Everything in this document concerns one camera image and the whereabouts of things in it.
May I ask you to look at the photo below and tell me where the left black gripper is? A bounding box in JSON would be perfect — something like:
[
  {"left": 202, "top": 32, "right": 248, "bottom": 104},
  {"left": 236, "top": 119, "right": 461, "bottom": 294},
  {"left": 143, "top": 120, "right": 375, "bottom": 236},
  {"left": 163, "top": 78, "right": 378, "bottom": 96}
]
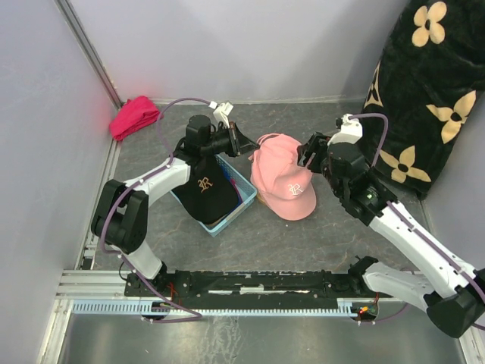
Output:
[{"left": 202, "top": 121, "right": 260, "bottom": 158}]

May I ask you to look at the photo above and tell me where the black cap gold R logo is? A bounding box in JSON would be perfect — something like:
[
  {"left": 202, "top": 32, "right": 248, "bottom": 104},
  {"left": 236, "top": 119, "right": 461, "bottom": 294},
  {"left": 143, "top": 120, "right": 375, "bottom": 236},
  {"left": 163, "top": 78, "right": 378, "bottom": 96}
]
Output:
[{"left": 172, "top": 156, "right": 239, "bottom": 225}]

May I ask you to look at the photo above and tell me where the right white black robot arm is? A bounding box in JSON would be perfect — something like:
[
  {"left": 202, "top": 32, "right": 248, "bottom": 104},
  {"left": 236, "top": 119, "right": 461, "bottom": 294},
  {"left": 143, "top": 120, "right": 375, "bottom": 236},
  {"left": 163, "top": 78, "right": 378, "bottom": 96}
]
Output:
[{"left": 297, "top": 133, "right": 484, "bottom": 338}]

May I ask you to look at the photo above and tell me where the aluminium corner profile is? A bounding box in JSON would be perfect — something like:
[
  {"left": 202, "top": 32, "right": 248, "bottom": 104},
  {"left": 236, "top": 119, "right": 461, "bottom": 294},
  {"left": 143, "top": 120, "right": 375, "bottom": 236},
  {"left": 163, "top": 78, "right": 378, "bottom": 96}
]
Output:
[{"left": 54, "top": 0, "right": 124, "bottom": 109}]

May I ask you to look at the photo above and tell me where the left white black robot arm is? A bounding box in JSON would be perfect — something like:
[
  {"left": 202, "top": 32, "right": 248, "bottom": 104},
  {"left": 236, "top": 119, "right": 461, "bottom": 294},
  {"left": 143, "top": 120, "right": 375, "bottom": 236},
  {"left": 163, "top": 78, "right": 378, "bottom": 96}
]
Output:
[{"left": 91, "top": 115, "right": 259, "bottom": 296}]

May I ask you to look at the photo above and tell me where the black floral blanket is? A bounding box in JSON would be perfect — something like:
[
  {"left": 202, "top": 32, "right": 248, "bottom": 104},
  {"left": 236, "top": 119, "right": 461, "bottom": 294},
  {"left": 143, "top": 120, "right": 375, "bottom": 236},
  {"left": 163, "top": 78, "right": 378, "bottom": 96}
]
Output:
[{"left": 358, "top": 1, "right": 484, "bottom": 199}]

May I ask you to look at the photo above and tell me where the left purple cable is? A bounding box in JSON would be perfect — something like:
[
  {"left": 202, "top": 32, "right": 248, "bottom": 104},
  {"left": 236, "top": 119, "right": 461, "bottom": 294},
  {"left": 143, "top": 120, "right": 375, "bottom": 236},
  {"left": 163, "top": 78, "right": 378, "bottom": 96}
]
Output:
[{"left": 100, "top": 97, "right": 213, "bottom": 323}]

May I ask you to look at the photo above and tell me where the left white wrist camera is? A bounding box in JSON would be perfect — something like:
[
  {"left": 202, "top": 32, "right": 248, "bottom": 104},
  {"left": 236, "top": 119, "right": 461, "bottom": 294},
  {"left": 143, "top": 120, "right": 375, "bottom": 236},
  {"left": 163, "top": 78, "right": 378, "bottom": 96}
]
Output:
[{"left": 208, "top": 101, "right": 233, "bottom": 127}]

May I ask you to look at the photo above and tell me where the pink cap with R logo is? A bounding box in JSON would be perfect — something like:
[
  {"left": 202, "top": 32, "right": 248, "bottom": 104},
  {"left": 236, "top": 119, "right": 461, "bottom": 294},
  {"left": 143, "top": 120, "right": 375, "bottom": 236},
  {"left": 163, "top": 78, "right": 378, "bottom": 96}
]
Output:
[{"left": 250, "top": 133, "right": 317, "bottom": 221}]

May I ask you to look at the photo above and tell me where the wooden hat stand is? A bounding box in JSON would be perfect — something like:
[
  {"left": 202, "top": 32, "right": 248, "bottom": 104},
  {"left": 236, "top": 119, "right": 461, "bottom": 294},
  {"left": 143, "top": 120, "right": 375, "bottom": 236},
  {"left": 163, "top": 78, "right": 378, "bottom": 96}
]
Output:
[{"left": 256, "top": 193, "right": 268, "bottom": 206}]

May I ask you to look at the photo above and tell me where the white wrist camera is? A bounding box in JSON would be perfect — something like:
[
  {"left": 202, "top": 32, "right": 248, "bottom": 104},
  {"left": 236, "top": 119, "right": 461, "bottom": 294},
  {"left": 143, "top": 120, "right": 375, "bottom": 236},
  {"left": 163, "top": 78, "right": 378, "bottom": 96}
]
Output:
[
  {"left": 328, "top": 114, "right": 363, "bottom": 145},
  {"left": 208, "top": 101, "right": 233, "bottom": 127}
]

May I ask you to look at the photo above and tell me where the red cloth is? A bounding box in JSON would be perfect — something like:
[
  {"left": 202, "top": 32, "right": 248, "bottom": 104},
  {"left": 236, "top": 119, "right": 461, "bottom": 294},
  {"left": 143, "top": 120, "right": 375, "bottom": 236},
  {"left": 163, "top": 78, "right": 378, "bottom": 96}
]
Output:
[{"left": 109, "top": 96, "right": 164, "bottom": 141}]

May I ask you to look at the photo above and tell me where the light blue plastic basket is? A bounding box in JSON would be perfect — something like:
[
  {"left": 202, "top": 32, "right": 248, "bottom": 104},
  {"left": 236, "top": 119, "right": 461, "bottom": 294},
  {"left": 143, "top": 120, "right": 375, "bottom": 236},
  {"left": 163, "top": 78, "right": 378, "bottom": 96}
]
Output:
[{"left": 171, "top": 155, "right": 256, "bottom": 237}]

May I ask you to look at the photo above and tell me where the light blue cable duct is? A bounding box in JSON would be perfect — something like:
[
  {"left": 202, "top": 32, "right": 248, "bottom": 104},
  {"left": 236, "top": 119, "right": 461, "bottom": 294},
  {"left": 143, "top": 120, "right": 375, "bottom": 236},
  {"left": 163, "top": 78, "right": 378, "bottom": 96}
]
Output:
[{"left": 71, "top": 300, "right": 358, "bottom": 319}]

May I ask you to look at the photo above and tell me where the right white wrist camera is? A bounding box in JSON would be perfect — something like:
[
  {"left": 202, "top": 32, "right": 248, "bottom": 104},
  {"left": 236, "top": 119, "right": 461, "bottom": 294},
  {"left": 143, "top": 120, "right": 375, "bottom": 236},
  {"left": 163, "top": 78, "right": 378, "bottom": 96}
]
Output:
[{"left": 328, "top": 114, "right": 363, "bottom": 145}]

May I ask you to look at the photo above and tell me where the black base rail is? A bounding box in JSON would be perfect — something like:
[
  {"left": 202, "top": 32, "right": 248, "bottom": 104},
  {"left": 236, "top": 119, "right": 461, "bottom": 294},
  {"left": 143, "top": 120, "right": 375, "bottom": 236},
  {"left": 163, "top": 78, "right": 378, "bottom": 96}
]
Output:
[{"left": 149, "top": 270, "right": 377, "bottom": 309}]

